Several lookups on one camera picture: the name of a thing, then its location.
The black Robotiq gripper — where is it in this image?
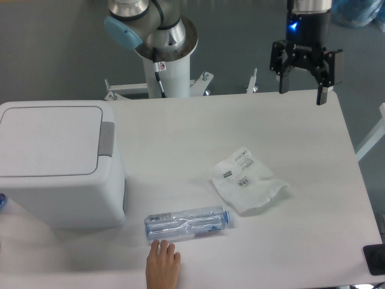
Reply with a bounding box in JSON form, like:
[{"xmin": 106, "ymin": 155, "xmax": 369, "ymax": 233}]
[{"xmin": 269, "ymin": 10, "xmax": 344, "ymax": 105}]

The crushed clear plastic bottle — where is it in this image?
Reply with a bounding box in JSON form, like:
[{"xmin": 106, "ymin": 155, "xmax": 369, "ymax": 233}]
[{"xmin": 144, "ymin": 206, "xmax": 235, "ymax": 241}]

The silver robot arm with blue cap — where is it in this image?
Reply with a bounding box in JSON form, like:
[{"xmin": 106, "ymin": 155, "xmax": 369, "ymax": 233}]
[{"xmin": 104, "ymin": 1, "xmax": 344, "ymax": 105}]

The white trash can body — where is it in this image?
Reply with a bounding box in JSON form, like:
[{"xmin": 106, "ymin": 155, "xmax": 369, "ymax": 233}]
[{"xmin": 1, "ymin": 101, "xmax": 126, "ymax": 229}]

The white trash can lid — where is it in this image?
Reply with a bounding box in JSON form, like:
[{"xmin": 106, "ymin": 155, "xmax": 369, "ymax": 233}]
[{"xmin": 1, "ymin": 107, "xmax": 102, "ymax": 177}]

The person's bare hand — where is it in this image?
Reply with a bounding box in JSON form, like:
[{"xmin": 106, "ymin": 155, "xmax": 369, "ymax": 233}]
[{"xmin": 146, "ymin": 240, "xmax": 181, "ymax": 288}]

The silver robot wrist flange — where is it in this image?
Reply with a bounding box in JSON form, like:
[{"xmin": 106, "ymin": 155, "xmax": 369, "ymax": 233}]
[{"xmin": 287, "ymin": 0, "xmax": 332, "ymax": 14}]

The blue plastic bag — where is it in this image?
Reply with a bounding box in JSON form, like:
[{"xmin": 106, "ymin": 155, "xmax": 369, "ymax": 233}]
[{"xmin": 331, "ymin": 0, "xmax": 384, "ymax": 28}]

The crumpled white plastic bag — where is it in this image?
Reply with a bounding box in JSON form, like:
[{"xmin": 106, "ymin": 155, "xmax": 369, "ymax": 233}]
[{"xmin": 210, "ymin": 146, "xmax": 289, "ymax": 214}]

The black device at table edge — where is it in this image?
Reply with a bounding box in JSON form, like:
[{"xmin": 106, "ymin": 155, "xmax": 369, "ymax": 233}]
[{"xmin": 363, "ymin": 244, "xmax": 384, "ymax": 276}]

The grey lid push button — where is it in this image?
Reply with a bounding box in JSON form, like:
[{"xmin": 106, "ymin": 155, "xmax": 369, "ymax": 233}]
[{"xmin": 98, "ymin": 122, "xmax": 115, "ymax": 157}]

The white table leg frame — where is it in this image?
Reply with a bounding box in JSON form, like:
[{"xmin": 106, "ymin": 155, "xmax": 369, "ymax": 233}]
[{"xmin": 355, "ymin": 103, "xmax": 384, "ymax": 161}]

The white metal base frame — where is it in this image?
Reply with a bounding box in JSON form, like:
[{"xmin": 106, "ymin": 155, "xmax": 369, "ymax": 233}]
[{"xmin": 104, "ymin": 67, "xmax": 258, "ymax": 101}]

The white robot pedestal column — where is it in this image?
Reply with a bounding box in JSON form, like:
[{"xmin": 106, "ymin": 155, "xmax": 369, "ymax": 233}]
[{"xmin": 141, "ymin": 54, "xmax": 190, "ymax": 99}]

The black cable on pedestal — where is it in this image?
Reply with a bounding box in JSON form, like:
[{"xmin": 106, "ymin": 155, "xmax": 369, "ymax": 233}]
[{"xmin": 152, "ymin": 47, "xmax": 167, "ymax": 99}]

